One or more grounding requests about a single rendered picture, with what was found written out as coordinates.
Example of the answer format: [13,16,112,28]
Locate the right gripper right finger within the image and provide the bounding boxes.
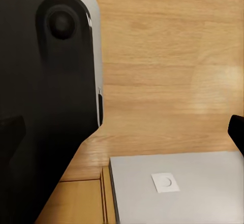
[228,115,244,156]

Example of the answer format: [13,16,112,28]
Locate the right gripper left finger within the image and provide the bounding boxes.
[0,115,26,176]

